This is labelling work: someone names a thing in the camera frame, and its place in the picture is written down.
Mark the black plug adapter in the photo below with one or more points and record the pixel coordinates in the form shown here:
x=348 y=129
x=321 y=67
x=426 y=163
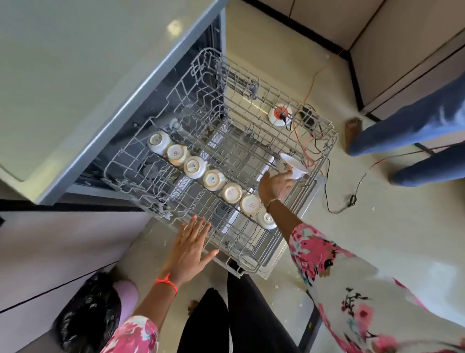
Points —
x=308 y=117

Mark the pink floral shirt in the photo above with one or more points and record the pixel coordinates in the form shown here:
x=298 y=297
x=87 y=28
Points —
x=348 y=291

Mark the black trousers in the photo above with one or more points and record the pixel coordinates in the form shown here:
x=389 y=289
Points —
x=250 y=320

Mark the grey dishwasher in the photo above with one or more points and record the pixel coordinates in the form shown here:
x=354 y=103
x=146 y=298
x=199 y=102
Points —
x=80 y=80

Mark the person's right thumb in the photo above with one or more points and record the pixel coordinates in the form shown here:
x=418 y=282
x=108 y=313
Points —
x=265 y=177

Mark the white cabinet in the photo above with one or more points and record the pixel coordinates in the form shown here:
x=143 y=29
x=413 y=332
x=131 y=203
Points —
x=54 y=251

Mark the person's right hand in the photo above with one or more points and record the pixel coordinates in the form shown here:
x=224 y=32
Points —
x=273 y=188

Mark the white orange extension reel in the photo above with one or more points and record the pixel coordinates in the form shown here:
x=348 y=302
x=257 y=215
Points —
x=279 y=114

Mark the row of white cups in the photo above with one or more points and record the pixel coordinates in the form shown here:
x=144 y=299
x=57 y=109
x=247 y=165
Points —
x=213 y=180

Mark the person's left hand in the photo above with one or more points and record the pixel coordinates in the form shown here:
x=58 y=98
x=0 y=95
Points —
x=187 y=256

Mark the person's right forearm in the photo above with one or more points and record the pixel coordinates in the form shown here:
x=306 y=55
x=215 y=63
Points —
x=285 y=220

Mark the white ceramic teacup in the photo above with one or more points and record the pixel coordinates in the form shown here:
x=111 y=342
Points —
x=291 y=162

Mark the person's left middle finger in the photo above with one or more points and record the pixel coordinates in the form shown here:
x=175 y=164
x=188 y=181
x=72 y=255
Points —
x=199 y=232

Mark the person's left thumb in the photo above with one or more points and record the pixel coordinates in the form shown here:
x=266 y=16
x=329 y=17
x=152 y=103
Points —
x=211 y=256

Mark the beige cabinet with black plinth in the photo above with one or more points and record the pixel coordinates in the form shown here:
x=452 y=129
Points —
x=385 y=47

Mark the pink bin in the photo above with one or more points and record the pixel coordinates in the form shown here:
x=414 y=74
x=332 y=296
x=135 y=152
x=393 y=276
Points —
x=127 y=298

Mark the person's left little finger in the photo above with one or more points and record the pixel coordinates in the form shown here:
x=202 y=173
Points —
x=180 y=237

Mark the person's left forearm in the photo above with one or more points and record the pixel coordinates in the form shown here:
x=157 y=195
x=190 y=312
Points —
x=154 y=303

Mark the black plastic bag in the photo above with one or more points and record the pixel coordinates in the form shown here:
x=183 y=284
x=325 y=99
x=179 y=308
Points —
x=87 y=316

